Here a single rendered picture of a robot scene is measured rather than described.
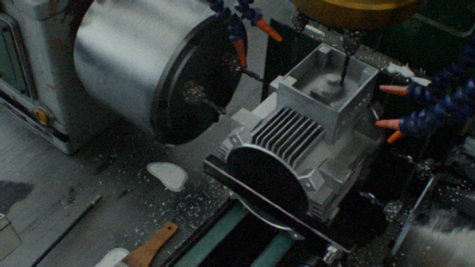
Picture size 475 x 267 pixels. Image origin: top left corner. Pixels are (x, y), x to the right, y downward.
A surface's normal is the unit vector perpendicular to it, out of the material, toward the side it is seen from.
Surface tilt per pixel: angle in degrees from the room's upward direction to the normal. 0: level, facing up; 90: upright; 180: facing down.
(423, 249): 62
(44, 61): 90
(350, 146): 0
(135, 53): 47
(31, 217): 0
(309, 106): 90
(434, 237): 54
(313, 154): 32
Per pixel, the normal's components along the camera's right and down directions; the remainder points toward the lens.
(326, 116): -0.61, 0.55
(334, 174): 0.06, -0.68
